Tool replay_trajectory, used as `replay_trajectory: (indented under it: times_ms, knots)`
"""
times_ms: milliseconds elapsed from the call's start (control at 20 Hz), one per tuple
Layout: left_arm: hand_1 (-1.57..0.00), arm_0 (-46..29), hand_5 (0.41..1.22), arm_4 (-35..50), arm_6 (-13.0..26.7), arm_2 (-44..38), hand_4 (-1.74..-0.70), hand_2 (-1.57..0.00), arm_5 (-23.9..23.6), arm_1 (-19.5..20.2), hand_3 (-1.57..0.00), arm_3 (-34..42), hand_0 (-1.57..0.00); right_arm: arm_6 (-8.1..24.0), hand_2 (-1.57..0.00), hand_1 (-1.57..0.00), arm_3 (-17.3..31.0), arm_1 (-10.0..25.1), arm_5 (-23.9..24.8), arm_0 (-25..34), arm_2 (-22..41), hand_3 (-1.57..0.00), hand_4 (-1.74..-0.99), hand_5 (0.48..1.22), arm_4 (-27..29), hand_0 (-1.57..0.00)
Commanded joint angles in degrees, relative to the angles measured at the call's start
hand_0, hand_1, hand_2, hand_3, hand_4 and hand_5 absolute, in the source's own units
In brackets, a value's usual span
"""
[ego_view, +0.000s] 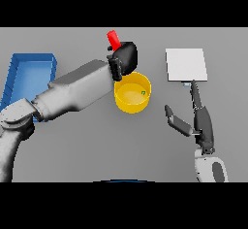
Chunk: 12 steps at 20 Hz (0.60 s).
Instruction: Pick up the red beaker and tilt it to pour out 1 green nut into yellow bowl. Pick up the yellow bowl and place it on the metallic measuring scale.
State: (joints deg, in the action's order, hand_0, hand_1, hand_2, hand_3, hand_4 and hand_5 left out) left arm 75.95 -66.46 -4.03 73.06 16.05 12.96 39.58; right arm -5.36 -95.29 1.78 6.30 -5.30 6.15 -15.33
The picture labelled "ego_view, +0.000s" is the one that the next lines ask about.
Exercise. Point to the pale square measuring scale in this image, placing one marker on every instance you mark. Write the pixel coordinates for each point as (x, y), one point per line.
(186, 65)

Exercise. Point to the blue tray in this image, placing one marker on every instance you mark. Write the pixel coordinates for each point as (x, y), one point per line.
(27, 77)

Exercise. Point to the yellow bowl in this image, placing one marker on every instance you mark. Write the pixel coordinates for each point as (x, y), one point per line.
(133, 97)

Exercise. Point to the red beaker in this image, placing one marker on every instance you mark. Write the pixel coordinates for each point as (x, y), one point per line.
(113, 40)

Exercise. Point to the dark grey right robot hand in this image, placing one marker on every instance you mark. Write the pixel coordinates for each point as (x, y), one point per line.
(202, 123)

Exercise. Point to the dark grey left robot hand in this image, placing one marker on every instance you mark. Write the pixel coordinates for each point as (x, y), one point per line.
(126, 57)

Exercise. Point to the green nut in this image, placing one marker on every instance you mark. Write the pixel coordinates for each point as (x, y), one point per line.
(143, 92)

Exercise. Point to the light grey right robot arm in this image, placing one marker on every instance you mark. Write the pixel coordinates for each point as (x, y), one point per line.
(206, 170)

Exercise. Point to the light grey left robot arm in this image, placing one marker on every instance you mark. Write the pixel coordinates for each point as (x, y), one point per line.
(77, 89)

